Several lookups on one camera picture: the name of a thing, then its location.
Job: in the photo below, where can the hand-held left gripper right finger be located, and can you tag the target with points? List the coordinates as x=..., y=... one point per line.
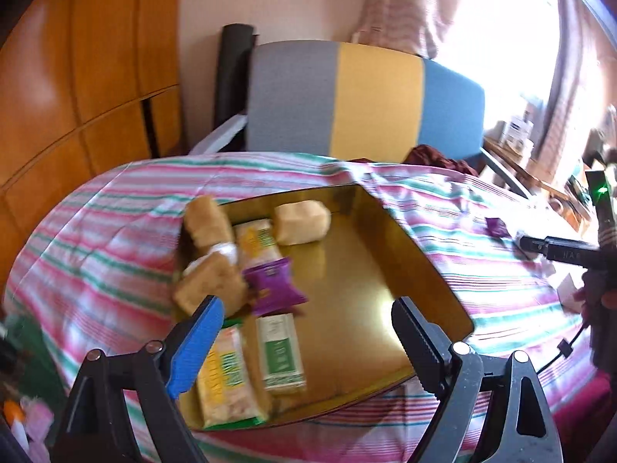
x=414, y=333

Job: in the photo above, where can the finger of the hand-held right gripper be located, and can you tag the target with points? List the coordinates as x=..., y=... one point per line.
x=569, y=253
x=530, y=245

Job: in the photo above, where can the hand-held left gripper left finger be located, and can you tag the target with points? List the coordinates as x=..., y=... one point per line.
x=193, y=352

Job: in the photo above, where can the yellow green cracker packet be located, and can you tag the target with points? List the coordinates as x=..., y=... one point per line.
x=258, y=243
x=226, y=386

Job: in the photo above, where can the yellow sponge block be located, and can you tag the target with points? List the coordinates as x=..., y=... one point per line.
x=205, y=222
x=212, y=282

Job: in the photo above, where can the gold metal tray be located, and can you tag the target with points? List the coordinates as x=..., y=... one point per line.
x=347, y=299

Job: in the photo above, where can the green white snack packet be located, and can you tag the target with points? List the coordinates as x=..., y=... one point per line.
x=279, y=352

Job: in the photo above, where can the purple snack packet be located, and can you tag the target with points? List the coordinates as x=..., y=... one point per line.
x=496, y=226
x=272, y=287

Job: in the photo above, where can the pale rice cake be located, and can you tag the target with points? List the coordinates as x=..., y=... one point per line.
x=301, y=222

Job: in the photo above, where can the person's right hand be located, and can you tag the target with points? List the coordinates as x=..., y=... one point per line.
x=610, y=299

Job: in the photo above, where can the wooden desk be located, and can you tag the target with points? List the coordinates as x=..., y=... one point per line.
x=540, y=178

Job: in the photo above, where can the white plastic wrapped item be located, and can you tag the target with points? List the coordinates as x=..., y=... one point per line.
x=219, y=252

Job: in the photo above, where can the white carton box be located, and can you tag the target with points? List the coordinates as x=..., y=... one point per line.
x=518, y=132

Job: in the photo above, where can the dark red cloth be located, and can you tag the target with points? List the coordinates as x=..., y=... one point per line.
x=434, y=156

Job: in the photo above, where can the pink green striped tablecloth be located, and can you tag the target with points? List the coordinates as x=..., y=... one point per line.
x=120, y=231

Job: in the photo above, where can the pink patterned curtain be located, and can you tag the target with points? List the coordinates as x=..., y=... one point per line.
x=409, y=5
x=578, y=82

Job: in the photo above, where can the red bedding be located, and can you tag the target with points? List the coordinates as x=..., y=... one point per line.
x=588, y=410

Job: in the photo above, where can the pink plastic bag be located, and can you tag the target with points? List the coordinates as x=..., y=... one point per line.
x=38, y=419

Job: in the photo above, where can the grey yellow blue chair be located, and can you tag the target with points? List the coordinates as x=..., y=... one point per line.
x=376, y=101

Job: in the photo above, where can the window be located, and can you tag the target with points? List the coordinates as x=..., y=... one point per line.
x=506, y=33

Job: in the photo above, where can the black rolled mat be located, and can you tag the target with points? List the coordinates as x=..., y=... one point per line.
x=231, y=82

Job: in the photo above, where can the orange wooden wardrobe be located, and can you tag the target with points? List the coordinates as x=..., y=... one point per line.
x=86, y=82

